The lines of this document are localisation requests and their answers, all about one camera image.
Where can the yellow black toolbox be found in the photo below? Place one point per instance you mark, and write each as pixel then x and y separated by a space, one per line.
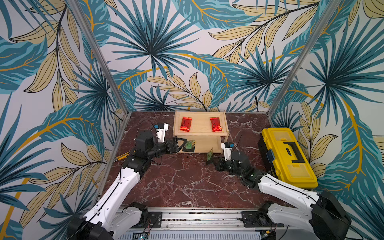
pixel 284 159

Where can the yellow utility knife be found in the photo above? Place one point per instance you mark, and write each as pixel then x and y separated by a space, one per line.
pixel 122 157

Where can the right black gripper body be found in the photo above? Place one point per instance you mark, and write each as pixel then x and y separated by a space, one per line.
pixel 224 164

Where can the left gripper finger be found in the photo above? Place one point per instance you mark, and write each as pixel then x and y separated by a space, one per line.
pixel 181 148
pixel 183 140

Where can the wooden two-tier shelf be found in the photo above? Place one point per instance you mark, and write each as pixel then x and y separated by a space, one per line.
pixel 201 130

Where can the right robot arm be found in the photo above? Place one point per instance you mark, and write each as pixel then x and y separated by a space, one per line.
pixel 317 213

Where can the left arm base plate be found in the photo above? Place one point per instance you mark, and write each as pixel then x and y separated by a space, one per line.
pixel 149 220

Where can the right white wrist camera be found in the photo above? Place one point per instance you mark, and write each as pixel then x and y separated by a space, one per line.
pixel 227 148

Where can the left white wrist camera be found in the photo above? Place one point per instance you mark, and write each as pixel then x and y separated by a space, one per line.
pixel 161 130

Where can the green tea bag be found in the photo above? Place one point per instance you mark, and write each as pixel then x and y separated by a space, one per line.
pixel 189 146
pixel 209 157

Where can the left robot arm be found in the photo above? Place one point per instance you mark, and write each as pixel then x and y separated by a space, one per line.
pixel 101 221

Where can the red tea bag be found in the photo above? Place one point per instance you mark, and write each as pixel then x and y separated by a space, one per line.
pixel 216 124
pixel 186 124

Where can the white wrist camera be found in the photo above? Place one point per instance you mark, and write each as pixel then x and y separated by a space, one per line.
pixel 227 148
pixel 161 130

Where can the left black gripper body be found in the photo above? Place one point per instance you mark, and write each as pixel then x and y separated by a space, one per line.
pixel 169 149

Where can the aluminium front rail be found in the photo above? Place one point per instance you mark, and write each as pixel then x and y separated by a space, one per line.
pixel 200 221

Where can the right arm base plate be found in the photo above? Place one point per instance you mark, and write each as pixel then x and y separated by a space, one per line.
pixel 258 219

